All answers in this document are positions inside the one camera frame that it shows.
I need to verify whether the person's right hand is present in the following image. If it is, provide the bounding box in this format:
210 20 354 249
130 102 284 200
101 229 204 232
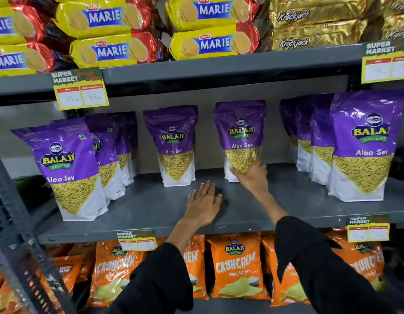
230 159 270 198

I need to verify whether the person's left hand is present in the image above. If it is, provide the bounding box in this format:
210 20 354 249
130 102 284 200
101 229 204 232
183 181 223 227

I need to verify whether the purple snack pouch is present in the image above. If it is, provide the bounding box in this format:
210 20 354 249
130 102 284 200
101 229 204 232
213 100 268 183

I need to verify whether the person's left forearm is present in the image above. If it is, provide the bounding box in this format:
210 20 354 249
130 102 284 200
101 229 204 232
107 219 204 314

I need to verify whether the person's right forearm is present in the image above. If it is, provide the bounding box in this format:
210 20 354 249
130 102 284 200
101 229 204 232
259 191 402 314

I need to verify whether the grey metal shelf board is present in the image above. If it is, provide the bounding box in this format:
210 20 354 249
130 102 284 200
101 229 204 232
36 163 404 246
0 43 404 97

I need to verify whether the row of orange chip packets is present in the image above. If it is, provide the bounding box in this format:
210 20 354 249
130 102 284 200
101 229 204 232
0 227 389 314

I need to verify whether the yellow green price label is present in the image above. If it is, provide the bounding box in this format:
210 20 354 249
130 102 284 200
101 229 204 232
361 40 404 84
346 215 390 243
117 230 158 252
51 67 110 111

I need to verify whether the row of purple pouches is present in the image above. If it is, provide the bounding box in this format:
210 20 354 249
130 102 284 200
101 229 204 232
11 90 404 223

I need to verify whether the stack of gold cracker packets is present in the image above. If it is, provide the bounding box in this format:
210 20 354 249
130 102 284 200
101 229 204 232
268 0 404 51

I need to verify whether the stack of yellow biscuit packets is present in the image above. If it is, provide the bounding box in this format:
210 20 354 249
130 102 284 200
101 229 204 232
0 0 265 79

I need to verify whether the grey slotted rack post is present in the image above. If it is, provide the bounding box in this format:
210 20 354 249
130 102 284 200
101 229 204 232
0 145 77 314

